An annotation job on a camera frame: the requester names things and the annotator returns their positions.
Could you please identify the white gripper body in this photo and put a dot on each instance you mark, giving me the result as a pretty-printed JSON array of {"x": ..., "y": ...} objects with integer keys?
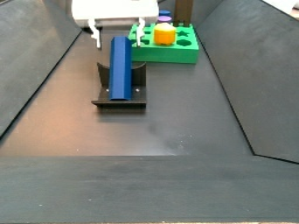
[{"x": 113, "y": 12}]

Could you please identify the yellow shape block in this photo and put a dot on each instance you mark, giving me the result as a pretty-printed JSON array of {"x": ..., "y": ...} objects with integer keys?
[{"x": 164, "y": 34}]

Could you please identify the purple cylinder block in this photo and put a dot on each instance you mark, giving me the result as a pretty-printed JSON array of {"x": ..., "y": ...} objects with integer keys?
[{"x": 164, "y": 19}]

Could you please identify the long blue hexagon prism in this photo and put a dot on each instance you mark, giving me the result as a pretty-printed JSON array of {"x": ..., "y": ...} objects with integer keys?
[{"x": 120, "y": 63}]

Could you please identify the brown tall block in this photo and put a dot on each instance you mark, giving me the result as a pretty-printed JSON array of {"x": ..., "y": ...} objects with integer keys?
[{"x": 182, "y": 12}]

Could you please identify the green shape sorter board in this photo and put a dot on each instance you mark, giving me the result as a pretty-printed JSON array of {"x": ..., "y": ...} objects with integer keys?
[{"x": 182, "y": 51}]

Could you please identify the black angled holder stand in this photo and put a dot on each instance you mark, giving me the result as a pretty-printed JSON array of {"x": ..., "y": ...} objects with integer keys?
[{"x": 137, "y": 87}]

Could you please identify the dark blue cylinder block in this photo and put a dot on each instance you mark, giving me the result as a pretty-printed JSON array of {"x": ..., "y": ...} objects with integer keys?
[{"x": 164, "y": 13}]

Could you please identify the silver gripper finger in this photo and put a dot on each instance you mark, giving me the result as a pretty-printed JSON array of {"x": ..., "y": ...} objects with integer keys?
[
  {"x": 138, "y": 31},
  {"x": 94, "y": 34}
]

